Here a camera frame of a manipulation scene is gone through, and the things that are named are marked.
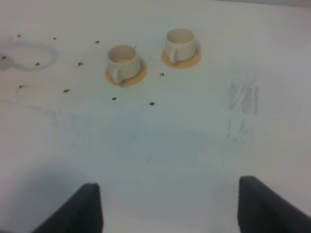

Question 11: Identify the far orange saucer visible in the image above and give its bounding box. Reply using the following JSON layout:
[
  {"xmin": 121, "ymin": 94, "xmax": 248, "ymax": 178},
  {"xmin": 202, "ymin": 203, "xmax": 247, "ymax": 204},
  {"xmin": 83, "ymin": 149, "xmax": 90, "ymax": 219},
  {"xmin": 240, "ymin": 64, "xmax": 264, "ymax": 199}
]
[{"xmin": 161, "ymin": 48, "xmax": 201, "ymax": 69}]

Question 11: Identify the far white teacup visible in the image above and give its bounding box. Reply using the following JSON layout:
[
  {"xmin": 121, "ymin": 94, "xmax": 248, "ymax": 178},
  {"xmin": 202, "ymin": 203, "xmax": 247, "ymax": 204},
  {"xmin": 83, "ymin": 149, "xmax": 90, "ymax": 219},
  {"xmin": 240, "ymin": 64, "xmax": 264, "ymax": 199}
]
[{"xmin": 165, "ymin": 28, "xmax": 197, "ymax": 64}]

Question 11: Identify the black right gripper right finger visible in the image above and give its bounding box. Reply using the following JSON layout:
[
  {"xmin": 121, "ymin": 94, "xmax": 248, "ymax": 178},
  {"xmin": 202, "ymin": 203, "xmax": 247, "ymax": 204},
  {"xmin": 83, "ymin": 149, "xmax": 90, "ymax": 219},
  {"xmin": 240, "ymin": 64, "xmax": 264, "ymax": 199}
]
[{"xmin": 237, "ymin": 176, "xmax": 311, "ymax": 233}]

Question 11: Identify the near orange saucer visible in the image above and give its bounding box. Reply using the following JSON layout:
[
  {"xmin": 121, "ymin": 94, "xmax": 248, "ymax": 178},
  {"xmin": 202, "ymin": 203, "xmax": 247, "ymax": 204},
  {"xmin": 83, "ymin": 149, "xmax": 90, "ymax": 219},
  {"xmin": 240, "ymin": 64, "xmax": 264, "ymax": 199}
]
[{"xmin": 105, "ymin": 60, "xmax": 147, "ymax": 87}]

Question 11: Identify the orange saucer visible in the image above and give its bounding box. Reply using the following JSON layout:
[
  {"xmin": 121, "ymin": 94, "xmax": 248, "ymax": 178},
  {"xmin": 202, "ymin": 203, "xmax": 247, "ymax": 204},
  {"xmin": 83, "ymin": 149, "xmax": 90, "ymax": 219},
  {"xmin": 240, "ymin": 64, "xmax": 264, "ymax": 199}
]
[
  {"xmin": 161, "ymin": 48, "xmax": 201, "ymax": 69},
  {"xmin": 105, "ymin": 60, "xmax": 147, "ymax": 87}
]

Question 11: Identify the white teacup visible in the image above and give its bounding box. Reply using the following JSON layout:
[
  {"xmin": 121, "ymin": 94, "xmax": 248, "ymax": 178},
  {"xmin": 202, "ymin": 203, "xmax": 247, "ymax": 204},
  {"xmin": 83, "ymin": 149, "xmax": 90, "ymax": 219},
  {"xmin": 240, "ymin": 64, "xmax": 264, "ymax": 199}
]
[
  {"xmin": 107, "ymin": 45, "xmax": 140, "ymax": 84},
  {"xmin": 165, "ymin": 28, "xmax": 197, "ymax": 64}
]

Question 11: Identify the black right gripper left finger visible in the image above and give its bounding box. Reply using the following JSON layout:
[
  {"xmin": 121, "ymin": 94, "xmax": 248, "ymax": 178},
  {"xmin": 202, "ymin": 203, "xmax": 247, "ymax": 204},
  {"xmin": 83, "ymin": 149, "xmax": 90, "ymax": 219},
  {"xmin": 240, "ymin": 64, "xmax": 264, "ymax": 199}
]
[{"xmin": 34, "ymin": 183, "xmax": 104, "ymax": 233}]

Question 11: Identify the near white teacup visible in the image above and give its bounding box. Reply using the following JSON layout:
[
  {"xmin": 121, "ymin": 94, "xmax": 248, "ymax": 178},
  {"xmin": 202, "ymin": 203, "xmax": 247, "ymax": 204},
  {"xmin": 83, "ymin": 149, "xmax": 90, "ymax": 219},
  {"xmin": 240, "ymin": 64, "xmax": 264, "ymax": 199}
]
[{"xmin": 107, "ymin": 45, "xmax": 140, "ymax": 84}]

